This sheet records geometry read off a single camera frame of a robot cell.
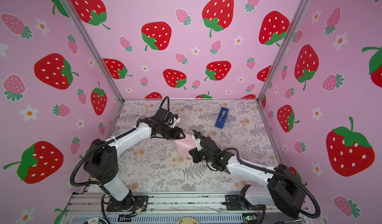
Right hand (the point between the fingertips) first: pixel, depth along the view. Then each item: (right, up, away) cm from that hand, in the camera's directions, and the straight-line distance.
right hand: (188, 151), depth 81 cm
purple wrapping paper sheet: (-3, +3, +1) cm, 4 cm away
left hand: (-4, +7, +6) cm, 10 cm away
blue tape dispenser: (+22, +18, +23) cm, 37 cm away
